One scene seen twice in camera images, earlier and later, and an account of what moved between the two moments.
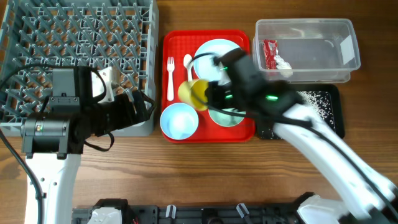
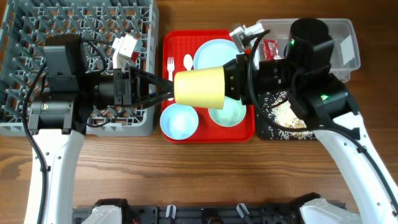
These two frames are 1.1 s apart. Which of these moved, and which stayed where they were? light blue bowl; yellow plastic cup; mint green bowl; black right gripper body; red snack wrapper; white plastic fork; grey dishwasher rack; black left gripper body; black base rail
Moved: black left gripper body; black right gripper body; yellow plastic cup
Stayed: mint green bowl; light blue bowl; red snack wrapper; black base rail; white plastic fork; grey dishwasher rack
